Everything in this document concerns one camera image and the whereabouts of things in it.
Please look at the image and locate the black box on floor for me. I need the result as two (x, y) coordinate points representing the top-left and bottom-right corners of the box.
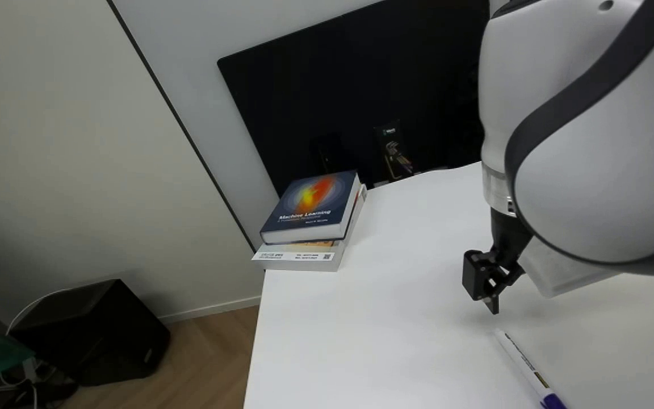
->
(12, 279), (170, 386)

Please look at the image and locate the white marker with blue cap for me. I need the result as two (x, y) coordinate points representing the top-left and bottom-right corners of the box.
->
(495, 330), (569, 409)

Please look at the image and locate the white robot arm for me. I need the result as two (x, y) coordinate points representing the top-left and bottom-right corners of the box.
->
(462, 0), (654, 311)

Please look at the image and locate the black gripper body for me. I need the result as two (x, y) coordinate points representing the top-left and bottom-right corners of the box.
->
(462, 211), (531, 302)

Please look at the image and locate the large black monitor panel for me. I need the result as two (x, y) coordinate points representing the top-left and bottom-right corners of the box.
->
(219, 0), (491, 189)

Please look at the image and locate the blue book with orange cover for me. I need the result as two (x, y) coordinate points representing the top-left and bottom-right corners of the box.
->
(262, 171), (362, 245)

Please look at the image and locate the white book underneath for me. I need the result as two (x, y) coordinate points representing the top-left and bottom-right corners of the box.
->
(252, 194), (365, 272)

